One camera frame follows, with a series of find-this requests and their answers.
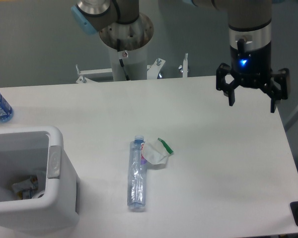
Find white pedestal base frame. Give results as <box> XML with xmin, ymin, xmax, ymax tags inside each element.
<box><xmin>75</xmin><ymin>53</ymin><xmax>190</xmax><ymax>84</ymax></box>

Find white trash can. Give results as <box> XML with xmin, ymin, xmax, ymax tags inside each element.
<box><xmin>0</xmin><ymin>126</ymin><xmax>80</xmax><ymax>232</ymax></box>

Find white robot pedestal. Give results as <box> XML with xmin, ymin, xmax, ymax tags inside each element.
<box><xmin>98</xmin><ymin>13</ymin><xmax>154</xmax><ymax>81</ymax></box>

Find white green wrapper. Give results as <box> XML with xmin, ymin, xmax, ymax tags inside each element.
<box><xmin>142</xmin><ymin>138</ymin><xmax>174</xmax><ymax>170</ymax></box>

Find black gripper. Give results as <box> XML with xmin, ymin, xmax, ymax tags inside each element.
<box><xmin>216</xmin><ymin>43</ymin><xmax>290</xmax><ymax>113</ymax></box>

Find crushed clear plastic bottle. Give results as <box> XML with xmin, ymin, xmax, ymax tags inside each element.
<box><xmin>127</xmin><ymin>135</ymin><xmax>147</xmax><ymax>212</ymax></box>

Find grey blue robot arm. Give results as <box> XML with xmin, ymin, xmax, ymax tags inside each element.
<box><xmin>71</xmin><ymin>0</ymin><xmax>290</xmax><ymax>112</ymax></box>

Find black cable on pedestal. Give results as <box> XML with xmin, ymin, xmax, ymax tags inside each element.
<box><xmin>116</xmin><ymin>38</ymin><xmax>130</xmax><ymax>81</ymax></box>

